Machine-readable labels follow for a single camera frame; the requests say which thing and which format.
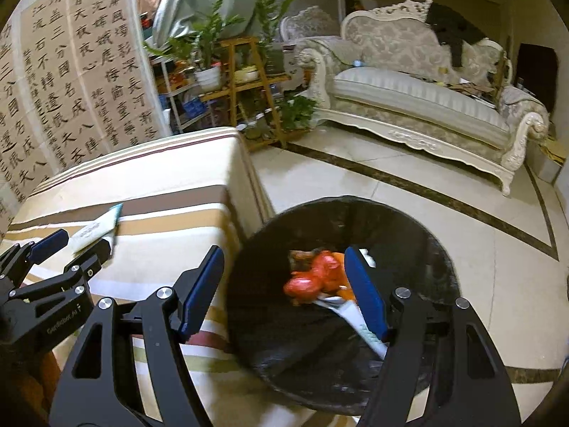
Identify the striped cloth covered table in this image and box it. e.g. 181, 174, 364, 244
0, 127, 312, 427

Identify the ornate cream armchair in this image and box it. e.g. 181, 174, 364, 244
280, 6, 343, 45

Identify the tall green plant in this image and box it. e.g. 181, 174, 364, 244
240, 0, 298, 54

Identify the potted plant in white pot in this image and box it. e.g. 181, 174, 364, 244
144, 0, 245, 92

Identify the small leafy green plant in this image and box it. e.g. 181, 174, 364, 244
278, 93, 318, 132

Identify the dark cabinet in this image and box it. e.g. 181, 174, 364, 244
518, 43, 558, 112

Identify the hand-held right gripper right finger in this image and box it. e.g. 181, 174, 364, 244
344, 246, 521, 427

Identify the orange crumpled wrapper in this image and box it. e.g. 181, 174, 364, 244
331, 251, 357, 302

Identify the pile of papers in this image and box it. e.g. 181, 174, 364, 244
438, 71, 503, 99

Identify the black jacket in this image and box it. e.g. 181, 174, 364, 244
424, 2, 487, 69

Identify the calligraphy wall scroll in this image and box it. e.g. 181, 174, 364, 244
0, 0, 172, 232

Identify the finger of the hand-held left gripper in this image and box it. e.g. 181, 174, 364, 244
0, 229, 70, 285
64, 239, 113, 283

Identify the trash bin with black bag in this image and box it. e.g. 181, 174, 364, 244
227, 196, 461, 416

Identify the white toothpaste tube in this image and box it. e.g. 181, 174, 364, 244
71, 204, 124, 256

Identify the ornate cream sofa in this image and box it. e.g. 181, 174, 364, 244
296, 0, 552, 196

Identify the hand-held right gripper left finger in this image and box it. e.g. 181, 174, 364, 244
48, 244, 225, 427

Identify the white bottle with red cap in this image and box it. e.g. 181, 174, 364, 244
311, 249, 388, 360

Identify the red plastic bag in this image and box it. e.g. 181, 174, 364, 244
283, 250, 345, 307

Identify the wooden plant stand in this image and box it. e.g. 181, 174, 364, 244
198, 38, 294, 149

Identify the white wire shelf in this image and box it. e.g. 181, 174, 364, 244
149, 53, 214, 134

